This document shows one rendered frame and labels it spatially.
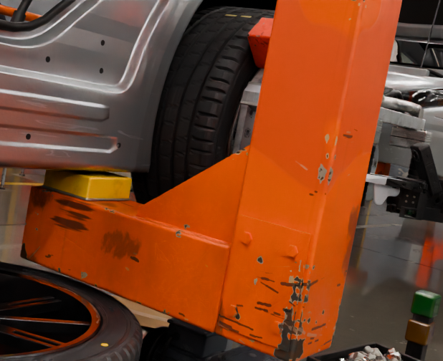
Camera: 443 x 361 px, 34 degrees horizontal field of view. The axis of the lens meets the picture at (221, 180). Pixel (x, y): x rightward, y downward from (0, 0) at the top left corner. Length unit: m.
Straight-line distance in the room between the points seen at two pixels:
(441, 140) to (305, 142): 3.14
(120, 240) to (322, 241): 0.42
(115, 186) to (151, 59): 0.28
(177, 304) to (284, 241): 0.26
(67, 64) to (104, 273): 0.41
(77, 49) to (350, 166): 0.57
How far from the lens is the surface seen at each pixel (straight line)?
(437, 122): 4.28
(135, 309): 3.15
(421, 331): 1.33
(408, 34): 5.46
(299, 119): 1.19
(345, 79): 1.17
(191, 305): 1.32
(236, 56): 1.60
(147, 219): 1.38
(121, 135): 1.52
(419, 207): 1.57
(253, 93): 1.56
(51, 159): 1.39
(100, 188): 1.51
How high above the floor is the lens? 0.91
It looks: 6 degrees down
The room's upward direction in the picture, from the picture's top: 10 degrees clockwise
